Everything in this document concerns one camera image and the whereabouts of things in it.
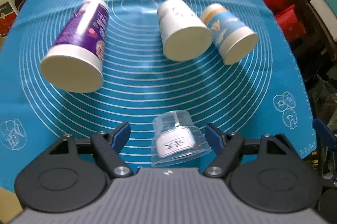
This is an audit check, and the red gift bag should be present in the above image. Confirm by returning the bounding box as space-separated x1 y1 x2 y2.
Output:
263 0 306 43

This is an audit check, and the clear plastic cup with label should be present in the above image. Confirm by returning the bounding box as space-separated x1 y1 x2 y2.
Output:
151 110 211 167

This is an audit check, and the purple tall paper cup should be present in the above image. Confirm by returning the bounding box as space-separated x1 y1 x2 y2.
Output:
40 0 110 93

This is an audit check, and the blue white paper cup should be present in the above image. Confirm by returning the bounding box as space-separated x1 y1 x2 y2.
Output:
201 3 259 65

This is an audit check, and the blue silicone baking mat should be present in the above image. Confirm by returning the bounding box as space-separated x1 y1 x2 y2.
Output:
1 0 316 191

